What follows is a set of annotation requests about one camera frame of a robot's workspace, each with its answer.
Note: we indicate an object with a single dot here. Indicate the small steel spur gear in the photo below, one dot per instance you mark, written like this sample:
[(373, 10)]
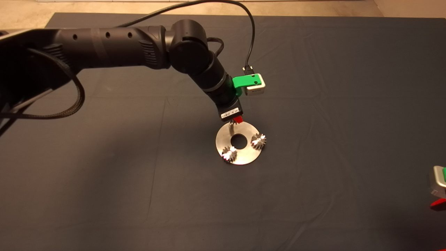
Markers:
[(231, 123), (259, 141), (229, 154)]

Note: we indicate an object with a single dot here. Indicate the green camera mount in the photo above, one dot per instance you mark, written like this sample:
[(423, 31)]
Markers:
[(444, 176), (244, 82)]

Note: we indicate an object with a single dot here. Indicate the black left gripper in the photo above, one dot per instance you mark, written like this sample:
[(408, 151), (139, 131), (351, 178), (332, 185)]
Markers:
[(228, 101)]

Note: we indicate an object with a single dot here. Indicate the dark grey table cloth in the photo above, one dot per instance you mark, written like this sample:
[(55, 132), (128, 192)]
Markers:
[(313, 104)]

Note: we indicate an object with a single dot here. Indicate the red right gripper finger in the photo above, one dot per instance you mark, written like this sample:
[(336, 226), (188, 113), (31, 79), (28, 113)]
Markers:
[(439, 204)]

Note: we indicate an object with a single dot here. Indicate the round metal carrier plate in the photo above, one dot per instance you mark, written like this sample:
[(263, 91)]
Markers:
[(244, 157)]

